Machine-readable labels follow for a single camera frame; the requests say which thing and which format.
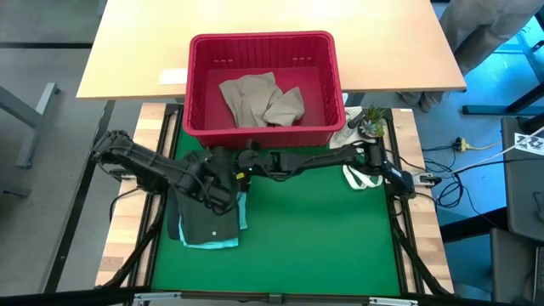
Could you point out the black metal table frame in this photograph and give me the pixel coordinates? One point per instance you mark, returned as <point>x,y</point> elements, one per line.
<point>397,238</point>

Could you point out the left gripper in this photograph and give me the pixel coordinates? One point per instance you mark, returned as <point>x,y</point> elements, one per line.
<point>210,183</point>

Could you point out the black garment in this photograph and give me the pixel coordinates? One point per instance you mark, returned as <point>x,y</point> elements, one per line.
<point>172,217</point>

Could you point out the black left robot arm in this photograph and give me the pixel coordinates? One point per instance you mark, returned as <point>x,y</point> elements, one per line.
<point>140,159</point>

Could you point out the dark green garment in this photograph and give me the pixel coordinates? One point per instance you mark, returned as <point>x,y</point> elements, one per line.
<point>208,221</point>

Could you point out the light blue garment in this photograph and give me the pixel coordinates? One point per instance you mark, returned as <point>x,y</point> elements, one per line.
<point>243,212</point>

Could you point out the red plastic laundry bin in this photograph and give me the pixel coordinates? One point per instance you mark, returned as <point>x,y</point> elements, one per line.
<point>263,138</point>

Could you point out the yellow power plug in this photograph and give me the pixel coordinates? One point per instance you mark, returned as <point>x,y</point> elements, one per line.
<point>461,145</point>

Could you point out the white printed marker sheet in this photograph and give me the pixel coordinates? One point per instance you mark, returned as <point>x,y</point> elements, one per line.
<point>529,143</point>

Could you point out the white paper label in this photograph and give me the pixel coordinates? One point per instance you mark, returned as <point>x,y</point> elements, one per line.
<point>173,76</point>

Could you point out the black equipment case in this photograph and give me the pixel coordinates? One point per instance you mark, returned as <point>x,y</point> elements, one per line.
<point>525,191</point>
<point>510,272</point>

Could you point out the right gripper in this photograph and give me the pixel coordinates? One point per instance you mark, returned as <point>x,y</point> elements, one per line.
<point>257,163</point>

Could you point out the grey metal desk leg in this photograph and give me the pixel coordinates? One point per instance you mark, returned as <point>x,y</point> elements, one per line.
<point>37,127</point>

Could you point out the light wooden desk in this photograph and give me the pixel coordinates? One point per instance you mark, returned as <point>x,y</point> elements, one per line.
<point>382,51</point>

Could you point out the white canvas tote bag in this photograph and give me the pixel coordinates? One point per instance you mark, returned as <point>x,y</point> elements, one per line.
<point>361,180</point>

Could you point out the black metal desk leg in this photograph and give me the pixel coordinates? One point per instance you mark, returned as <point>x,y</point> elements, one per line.
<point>489,109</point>

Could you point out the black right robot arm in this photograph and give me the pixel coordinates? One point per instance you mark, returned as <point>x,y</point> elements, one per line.
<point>331,159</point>

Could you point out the person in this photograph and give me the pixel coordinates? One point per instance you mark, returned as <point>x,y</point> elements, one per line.
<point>480,25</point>

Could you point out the small potted succulent plant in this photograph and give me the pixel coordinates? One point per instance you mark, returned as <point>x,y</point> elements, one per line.
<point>374,126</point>

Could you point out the beige garment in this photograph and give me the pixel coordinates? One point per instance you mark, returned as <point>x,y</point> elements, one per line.
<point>255,100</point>

